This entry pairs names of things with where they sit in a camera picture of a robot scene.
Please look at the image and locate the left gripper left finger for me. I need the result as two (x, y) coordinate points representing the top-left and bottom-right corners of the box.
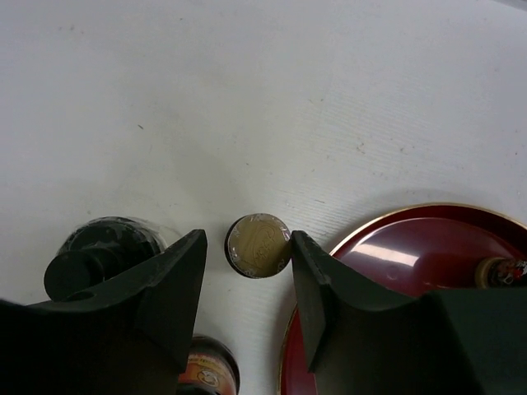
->
(1, 230), (208, 394)

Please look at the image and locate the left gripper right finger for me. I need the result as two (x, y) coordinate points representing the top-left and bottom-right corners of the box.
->
(291, 230), (526, 394)

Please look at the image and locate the small yellow-label brown bottle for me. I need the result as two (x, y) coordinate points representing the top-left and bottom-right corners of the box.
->
(224, 213), (291, 279)

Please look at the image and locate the black-cap spice bottle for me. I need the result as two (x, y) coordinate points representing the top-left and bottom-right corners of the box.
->
(474, 258), (527, 289)

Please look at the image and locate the red-lid sauce jar left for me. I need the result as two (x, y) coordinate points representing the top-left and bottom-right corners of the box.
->
(175, 335), (240, 395)

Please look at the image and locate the black-cap white bottle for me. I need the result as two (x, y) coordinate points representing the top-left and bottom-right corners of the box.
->
(44, 216), (180, 301)

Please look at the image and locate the round red lacquer tray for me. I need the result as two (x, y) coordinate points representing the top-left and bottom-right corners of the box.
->
(278, 203), (526, 394)

